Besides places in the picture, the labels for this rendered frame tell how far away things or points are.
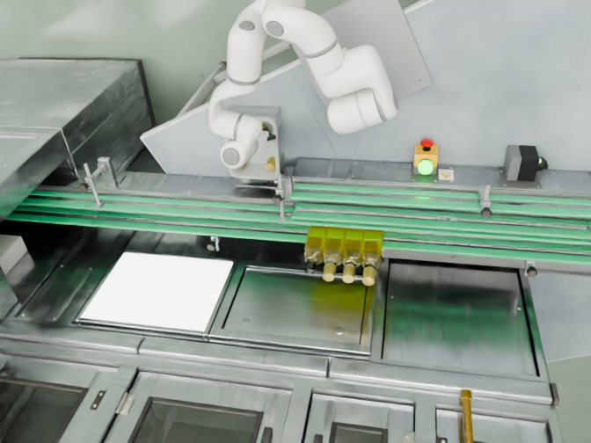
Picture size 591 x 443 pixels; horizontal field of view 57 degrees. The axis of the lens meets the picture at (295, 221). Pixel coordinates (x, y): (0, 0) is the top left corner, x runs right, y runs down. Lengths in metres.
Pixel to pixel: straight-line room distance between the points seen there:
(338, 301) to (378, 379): 0.30
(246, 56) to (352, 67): 0.25
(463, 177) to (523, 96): 0.28
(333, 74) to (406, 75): 0.40
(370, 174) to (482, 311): 0.54
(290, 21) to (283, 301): 0.85
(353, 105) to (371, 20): 0.33
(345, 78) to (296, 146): 0.56
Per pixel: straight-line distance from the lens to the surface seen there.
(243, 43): 1.31
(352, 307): 1.67
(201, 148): 1.92
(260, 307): 1.69
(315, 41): 1.26
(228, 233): 1.83
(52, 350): 1.80
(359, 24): 1.61
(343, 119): 1.36
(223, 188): 1.88
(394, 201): 1.64
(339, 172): 1.74
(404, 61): 1.64
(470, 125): 1.75
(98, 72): 2.59
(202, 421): 1.52
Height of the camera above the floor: 2.30
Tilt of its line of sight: 51 degrees down
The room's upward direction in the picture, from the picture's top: 163 degrees counter-clockwise
